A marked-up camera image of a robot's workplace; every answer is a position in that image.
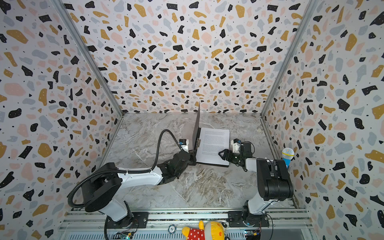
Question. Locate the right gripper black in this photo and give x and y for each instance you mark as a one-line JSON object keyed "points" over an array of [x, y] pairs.
{"points": [[232, 156]]}

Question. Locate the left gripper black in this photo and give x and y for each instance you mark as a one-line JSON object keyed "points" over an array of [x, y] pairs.
{"points": [[192, 161]]}

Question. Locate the orange folder black inside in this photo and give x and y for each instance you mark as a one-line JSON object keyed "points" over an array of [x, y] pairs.
{"points": [[197, 132]]}

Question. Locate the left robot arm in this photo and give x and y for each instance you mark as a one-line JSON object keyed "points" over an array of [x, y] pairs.
{"points": [[100, 190]]}

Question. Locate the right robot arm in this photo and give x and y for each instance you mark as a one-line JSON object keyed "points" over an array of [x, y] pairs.
{"points": [[273, 182]]}

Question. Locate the blue toy microphone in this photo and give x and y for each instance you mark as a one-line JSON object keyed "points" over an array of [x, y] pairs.
{"points": [[287, 156]]}

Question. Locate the yellow red plush toy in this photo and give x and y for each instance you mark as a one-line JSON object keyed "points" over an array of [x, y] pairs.
{"points": [[210, 231]]}

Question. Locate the green circuit board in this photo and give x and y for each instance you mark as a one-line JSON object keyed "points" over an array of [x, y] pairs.
{"points": [[124, 236]]}

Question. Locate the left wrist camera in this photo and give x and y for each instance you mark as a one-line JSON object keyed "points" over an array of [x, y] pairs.
{"points": [[184, 143]]}

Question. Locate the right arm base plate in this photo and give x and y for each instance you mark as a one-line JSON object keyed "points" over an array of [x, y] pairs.
{"points": [[241, 219]]}

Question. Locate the round white badge on rail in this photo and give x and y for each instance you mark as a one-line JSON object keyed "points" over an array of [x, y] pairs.
{"points": [[172, 229]]}

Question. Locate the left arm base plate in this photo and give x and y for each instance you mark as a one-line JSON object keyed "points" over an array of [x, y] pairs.
{"points": [[135, 220]]}

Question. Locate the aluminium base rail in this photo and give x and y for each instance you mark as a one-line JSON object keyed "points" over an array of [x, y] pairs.
{"points": [[285, 224]]}

